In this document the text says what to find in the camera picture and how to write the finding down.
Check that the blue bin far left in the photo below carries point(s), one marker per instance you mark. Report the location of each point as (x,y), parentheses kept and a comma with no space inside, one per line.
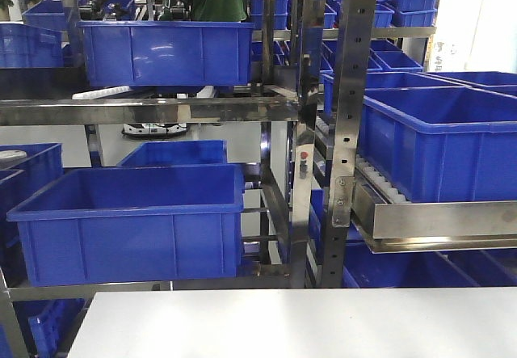
(25,169)

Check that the blue crate bottom left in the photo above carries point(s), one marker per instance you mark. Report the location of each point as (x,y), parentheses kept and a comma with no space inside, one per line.
(44,324)

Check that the blue bin upper shelf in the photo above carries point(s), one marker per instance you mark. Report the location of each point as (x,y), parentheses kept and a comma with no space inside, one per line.
(167,53)

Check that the blue bin bottom right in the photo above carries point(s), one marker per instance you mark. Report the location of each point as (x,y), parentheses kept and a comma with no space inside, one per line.
(450,269)

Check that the large blue bin right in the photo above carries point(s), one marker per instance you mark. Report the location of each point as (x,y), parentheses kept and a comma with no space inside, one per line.
(442,144)

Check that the blue bin upper left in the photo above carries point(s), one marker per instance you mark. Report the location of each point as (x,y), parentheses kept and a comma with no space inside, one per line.
(24,46)

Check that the steel shelving rack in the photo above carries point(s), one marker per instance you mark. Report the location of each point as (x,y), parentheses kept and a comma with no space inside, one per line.
(288,125)

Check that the blue bin behind lower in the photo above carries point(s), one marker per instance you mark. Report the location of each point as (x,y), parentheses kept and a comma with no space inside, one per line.
(172,153)

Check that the white roller track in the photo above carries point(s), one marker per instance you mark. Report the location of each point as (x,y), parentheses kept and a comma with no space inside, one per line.
(324,143)

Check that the blue bin lower left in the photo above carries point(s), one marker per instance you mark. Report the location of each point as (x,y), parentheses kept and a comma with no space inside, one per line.
(107,225)

